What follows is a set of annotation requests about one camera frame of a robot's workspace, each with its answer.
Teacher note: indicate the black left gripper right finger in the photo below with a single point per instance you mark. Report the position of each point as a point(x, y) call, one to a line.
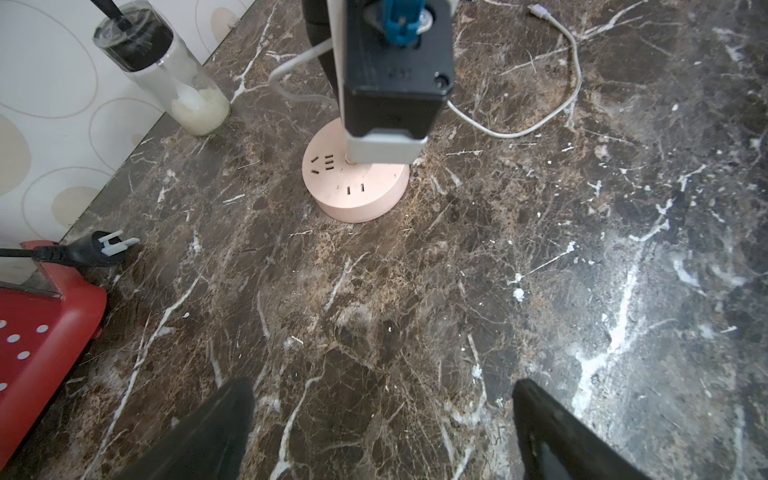
point(554, 444)

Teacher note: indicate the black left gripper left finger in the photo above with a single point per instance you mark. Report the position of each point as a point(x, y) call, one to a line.
point(210, 443)

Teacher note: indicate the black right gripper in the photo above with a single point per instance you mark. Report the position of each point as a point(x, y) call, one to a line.
point(389, 86)

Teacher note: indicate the teal usb charger adapter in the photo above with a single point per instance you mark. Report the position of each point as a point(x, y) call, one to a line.
point(400, 20)

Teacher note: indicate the pink round power strip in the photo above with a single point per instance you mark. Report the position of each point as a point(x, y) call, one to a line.
point(347, 192)

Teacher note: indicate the red toaster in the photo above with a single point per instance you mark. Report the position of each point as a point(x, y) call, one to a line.
point(44, 333)

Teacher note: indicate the glass jar with black lid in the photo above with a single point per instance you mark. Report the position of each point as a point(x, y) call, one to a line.
point(145, 46)

